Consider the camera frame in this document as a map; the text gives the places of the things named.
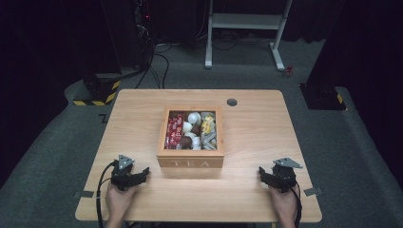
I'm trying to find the person's right hand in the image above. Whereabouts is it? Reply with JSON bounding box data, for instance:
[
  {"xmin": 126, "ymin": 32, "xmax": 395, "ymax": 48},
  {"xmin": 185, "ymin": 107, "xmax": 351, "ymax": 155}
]
[{"xmin": 268, "ymin": 184, "xmax": 300, "ymax": 222}]

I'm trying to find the person's left hand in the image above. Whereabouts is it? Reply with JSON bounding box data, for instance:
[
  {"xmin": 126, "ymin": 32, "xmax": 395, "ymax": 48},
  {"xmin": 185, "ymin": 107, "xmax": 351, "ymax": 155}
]
[{"xmin": 105, "ymin": 181, "xmax": 140, "ymax": 220}]

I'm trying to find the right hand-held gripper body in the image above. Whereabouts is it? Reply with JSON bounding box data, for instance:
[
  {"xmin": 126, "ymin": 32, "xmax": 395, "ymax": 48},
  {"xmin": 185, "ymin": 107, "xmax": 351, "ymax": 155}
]
[{"xmin": 270, "ymin": 157, "xmax": 304, "ymax": 195}]

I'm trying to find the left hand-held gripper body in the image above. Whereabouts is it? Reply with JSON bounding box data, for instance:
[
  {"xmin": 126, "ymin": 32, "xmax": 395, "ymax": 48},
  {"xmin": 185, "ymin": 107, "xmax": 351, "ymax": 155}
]
[{"xmin": 110, "ymin": 154, "xmax": 139, "ymax": 192}]

